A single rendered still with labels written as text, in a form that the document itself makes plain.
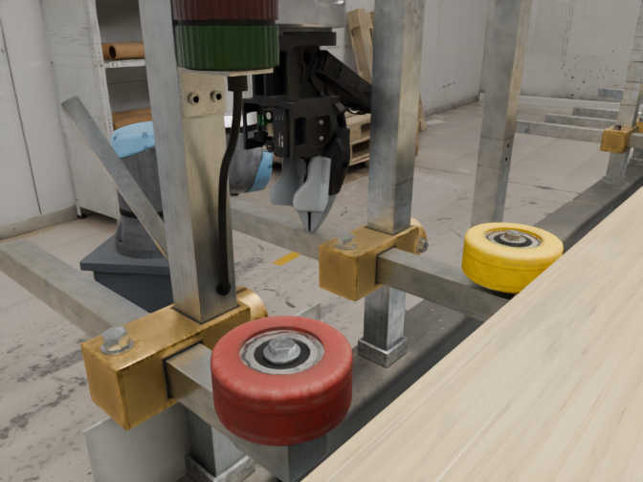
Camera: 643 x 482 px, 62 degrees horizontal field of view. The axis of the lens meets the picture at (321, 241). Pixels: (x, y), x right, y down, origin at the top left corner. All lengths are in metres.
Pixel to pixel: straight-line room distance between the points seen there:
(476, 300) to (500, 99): 0.35
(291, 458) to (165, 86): 0.24
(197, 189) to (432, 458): 0.23
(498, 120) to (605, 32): 7.29
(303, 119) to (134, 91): 3.10
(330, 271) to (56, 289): 0.25
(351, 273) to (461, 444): 0.29
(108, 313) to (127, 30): 3.18
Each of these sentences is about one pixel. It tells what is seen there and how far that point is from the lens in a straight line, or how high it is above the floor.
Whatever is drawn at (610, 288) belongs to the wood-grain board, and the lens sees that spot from 0.44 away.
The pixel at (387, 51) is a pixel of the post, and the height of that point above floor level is 1.05.
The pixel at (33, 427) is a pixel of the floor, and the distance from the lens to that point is 1.83.
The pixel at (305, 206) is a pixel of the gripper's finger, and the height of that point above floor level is 0.90.
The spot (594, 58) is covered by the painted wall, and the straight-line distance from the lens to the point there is 8.08.
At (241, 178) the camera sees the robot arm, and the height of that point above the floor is 0.76.
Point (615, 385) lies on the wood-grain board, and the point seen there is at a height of 0.90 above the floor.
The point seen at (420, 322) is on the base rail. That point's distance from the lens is 0.75.
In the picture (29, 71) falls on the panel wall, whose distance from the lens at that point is 3.29.
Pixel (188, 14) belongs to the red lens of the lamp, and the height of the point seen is 1.08.
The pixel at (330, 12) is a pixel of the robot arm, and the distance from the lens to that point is 0.54.
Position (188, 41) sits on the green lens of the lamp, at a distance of 0.32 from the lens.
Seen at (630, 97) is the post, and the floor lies 0.91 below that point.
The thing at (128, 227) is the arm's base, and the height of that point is 0.66.
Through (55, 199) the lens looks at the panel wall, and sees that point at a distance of 3.42.
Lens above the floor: 1.08
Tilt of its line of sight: 22 degrees down
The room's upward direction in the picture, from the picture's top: straight up
